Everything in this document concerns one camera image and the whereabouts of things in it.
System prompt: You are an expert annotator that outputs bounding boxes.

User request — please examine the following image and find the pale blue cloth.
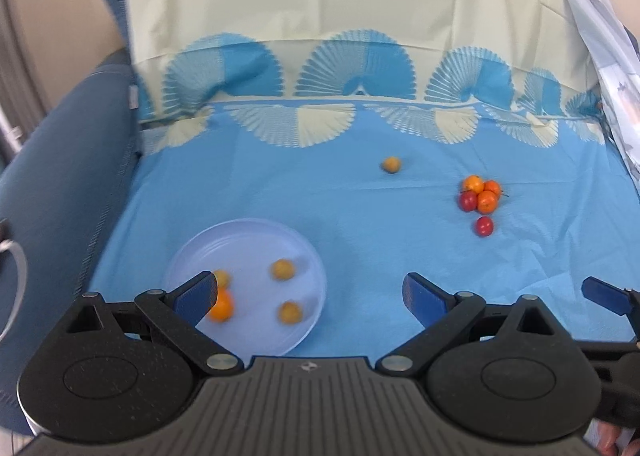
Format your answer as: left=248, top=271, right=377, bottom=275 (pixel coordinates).
left=540, top=0, right=640, bottom=197

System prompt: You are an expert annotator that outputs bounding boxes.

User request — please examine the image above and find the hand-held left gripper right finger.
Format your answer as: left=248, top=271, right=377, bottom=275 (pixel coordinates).
left=375, top=272, right=566, bottom=377

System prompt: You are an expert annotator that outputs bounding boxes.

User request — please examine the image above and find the blue fabric sofa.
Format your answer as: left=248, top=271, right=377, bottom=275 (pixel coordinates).
left=0, top=0, right=143, bottom=437

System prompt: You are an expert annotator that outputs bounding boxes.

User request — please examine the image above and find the person's right hand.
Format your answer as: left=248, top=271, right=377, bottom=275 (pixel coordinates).
left=597, top=422, right=632, bottom=456

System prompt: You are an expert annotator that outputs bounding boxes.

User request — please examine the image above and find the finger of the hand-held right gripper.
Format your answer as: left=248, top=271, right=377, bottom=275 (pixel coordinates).
left=582, top=276, right=640, bottom=337

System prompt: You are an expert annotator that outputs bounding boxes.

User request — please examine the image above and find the white charging cable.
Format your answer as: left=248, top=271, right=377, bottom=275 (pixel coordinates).
left=0, top=239, right=28, bottom=337

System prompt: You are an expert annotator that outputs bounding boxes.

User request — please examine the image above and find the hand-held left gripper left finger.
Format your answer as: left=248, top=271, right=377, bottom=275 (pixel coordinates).
left=64, top=271, right=246, bottom=377

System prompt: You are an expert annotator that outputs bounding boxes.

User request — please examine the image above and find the light purple round plate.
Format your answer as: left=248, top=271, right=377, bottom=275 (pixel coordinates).
left=162, top=219, right=328, bottom=357

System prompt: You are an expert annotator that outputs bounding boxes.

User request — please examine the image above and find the blue fan-print bedsheet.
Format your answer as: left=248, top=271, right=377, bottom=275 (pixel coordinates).
left=87, top=0, right=640, bottom=372

